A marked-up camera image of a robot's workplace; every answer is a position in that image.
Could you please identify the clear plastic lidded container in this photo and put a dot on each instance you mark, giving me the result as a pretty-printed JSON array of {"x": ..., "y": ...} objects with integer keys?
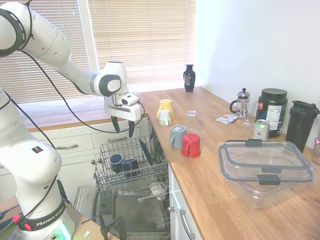
[{"x": 265, "y": 160}]

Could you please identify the black camera tripod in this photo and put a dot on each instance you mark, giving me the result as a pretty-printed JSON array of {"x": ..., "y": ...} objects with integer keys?
[{"x": 102, "y": 225}]

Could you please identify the black protein powder tub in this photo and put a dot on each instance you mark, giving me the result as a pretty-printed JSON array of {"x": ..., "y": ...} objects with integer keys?
[{"x": 273, "y": 110}]

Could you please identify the tall clear glass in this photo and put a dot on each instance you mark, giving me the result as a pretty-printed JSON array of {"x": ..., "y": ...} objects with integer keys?
[{"x": 250, "y": 115}]

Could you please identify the dark blue painted vase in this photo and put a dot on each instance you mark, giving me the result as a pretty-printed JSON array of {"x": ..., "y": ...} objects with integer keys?
[{"x": 189, "y": 80}]

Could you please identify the black shaker bottle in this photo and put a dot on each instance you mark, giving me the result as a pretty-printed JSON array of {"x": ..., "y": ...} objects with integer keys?
[{"x": 300, "y": 127}]

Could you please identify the black round plate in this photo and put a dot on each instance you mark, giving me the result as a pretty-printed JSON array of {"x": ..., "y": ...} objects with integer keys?
[{"x": 145, "y": 152}]

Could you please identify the red mug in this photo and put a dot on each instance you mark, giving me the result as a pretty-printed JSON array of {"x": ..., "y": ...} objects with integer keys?
[{"x": 192, "y": 146}]

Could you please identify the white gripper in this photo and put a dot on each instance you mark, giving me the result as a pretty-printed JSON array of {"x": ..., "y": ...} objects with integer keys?
[{"x": 125, "y": 112}]

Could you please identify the yellow mug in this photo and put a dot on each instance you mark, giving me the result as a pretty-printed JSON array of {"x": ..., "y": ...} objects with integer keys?
[{"x": 166, "y": 106}]

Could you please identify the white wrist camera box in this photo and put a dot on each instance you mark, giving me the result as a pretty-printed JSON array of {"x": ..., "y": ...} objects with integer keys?
[{"x": 129, "y": 99}]

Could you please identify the silver green drink can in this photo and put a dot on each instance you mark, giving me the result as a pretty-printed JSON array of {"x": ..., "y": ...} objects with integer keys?
[{"x": 261, "y": 130}]

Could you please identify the grey mug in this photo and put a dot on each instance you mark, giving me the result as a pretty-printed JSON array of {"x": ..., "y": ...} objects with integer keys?
[{"x": 178, "y": 137}]

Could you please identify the red white sachet packets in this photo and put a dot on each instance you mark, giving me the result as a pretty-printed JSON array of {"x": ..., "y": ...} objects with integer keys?
[{"x": 227, "y": 118}]

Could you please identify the white base cabinet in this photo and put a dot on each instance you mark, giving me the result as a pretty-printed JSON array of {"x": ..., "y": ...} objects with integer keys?
[
  {"x": 175, "y": 225},
  {"x": 75, "y": 157}
]

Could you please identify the dark blue speckled mug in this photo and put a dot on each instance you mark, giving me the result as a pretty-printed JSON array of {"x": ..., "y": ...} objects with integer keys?
[{"x": 130, "y": 167}]

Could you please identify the built-in dishwasher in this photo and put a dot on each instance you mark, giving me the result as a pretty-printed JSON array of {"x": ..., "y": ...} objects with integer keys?
[{"x": 130, "y": 215}]

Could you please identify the small white printed mug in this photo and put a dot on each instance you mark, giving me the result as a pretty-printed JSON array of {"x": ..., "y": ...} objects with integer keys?
[{"x": 164, "y": 117}]

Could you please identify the beige slatted window blind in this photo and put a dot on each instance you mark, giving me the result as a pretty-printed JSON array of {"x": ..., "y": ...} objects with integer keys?
[
  {"x": 150, "y": 37},
  {"x": 25, "y": 85}
]

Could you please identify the white bowl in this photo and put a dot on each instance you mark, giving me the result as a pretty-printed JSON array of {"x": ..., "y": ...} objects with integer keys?
[{"x": 157, "y": 190}]

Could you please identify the upturned clear drinking glass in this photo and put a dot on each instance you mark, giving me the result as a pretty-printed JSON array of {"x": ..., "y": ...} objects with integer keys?
[{"x": 192, "y": 122}]

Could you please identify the glass French press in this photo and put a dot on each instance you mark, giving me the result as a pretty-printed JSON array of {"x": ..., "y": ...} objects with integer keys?
[{"x": 241, "y": 105}]

